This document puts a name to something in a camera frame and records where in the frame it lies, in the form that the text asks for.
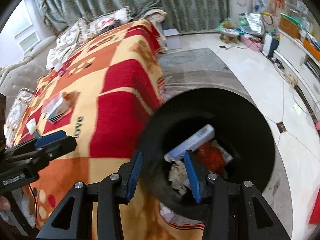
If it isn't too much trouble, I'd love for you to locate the white tissue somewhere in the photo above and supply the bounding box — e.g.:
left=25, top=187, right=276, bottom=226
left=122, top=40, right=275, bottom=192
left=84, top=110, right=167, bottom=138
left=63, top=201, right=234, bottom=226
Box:
left=26, top=118, right=37, bottom=135

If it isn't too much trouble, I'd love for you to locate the pink paper wrapper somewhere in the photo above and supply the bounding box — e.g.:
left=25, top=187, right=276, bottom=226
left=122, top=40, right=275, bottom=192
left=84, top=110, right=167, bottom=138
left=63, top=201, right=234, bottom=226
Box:
left=41, top=93, right=63, bottom=113

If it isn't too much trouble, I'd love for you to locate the red plastic bag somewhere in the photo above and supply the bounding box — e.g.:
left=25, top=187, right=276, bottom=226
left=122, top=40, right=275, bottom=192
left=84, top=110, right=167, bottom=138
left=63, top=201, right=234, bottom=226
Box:
left=196, top=141, right=226, bottom=177

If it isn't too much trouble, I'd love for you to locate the beige paper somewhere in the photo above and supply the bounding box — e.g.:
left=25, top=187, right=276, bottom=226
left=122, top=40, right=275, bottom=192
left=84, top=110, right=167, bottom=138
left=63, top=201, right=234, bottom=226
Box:
left=168, top=160, right=190, bottom=196

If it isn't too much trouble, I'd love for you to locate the long white toothpaste box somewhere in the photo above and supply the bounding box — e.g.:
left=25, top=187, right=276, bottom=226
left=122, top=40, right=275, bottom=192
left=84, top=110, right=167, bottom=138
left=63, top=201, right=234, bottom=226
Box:
left=164, top=124, right=215, bottom=162

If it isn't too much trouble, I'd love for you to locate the white medicine box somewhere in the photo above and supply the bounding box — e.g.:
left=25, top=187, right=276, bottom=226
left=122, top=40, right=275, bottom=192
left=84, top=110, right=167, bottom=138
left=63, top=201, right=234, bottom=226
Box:
left=46, top=97, right=70, bottom=123

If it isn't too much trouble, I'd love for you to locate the black round trash bin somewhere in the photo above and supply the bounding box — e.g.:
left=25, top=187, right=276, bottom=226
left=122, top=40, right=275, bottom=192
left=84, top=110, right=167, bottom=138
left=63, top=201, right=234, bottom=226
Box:
left=139, top=88, right=275, bottom=220

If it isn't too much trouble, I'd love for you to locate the grey tufted headboard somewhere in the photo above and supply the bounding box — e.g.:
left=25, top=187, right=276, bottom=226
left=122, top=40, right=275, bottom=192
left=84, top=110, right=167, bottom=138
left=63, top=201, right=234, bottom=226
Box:
left=1, top=36, right=57, bottom=110

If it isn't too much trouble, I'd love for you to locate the white pink pill bottle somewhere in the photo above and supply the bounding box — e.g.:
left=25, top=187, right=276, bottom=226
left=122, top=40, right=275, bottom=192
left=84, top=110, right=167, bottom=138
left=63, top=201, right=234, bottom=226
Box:
left=54, top=61, right=66, bottom=76

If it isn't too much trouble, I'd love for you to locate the patterned red orange blanket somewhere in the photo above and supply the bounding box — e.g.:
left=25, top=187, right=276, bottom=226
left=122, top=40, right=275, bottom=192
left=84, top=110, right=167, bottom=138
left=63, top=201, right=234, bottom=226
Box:
left=12, top=19, right=206, bottom=240

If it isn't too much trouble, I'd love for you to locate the embroidered cream pillow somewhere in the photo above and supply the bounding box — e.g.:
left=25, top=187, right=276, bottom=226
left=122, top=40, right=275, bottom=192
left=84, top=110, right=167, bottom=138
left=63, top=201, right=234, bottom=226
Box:
left=56, top=18, right=89, bottom=50

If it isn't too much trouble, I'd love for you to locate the grey patterned rug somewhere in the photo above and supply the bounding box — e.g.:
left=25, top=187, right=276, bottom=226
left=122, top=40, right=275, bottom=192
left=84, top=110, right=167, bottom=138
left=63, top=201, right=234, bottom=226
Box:
left=158, top=48, right=293, bottom=236

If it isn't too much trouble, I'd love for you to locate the white tv cabinet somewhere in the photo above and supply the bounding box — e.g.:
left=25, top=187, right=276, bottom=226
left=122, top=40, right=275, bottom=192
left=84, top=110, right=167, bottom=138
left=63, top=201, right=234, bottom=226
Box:
left=273, top=30, right=319, bottom=114

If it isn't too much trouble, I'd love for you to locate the small wooden stool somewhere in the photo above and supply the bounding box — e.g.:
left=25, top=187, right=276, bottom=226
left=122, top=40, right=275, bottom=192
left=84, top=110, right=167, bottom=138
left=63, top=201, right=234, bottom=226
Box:
left=220, top=28, right=239, bottom=44

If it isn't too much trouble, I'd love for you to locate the silver foil bag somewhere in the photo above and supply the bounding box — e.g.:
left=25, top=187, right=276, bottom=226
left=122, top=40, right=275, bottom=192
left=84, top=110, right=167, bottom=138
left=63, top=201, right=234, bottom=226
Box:
left=239, top=12, right=265, bottom=36

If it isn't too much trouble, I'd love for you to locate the brown paper gift bag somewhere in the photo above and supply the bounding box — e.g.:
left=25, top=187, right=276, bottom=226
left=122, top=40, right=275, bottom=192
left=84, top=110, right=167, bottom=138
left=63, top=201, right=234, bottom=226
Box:
left=279, top=16, right=300, bottom=39

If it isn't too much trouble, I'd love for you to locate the green patterned curtain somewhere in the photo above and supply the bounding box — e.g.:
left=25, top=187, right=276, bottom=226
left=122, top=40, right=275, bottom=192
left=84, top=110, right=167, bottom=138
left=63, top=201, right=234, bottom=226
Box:
left=35, top=0, right=228, bottom=33

